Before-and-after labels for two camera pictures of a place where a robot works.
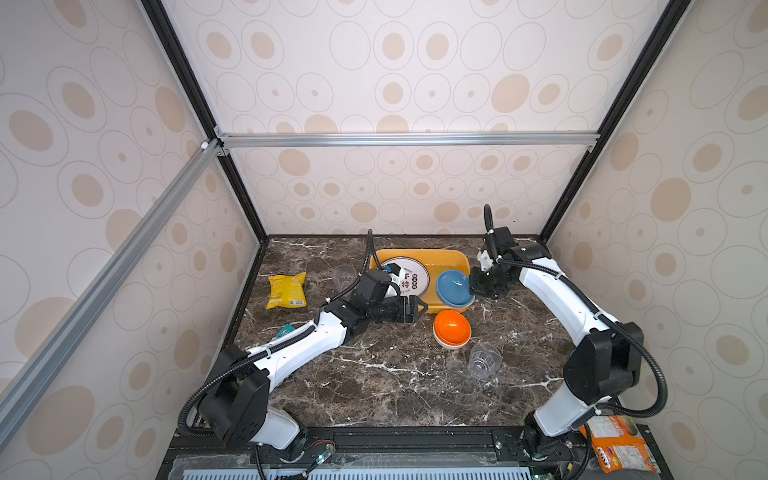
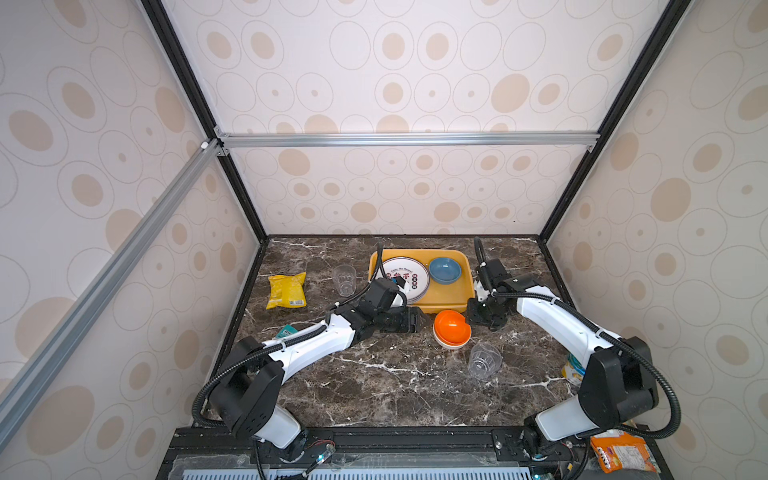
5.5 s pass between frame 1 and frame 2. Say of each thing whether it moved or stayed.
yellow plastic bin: stayed
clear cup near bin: stayed
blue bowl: moved
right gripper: moved
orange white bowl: stayed
